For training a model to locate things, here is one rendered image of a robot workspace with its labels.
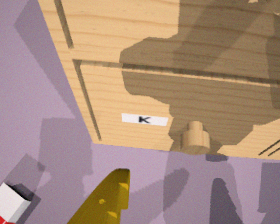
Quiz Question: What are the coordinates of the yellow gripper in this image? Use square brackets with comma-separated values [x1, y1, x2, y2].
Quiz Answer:
[67, 168, 130, 224]

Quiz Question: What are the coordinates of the red and white eraser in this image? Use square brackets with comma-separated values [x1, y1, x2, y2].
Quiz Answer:
[0, 183, 31, 224]

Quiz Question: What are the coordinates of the tan rectangular box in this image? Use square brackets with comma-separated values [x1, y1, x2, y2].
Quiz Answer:
[38, 0, 280, 160]

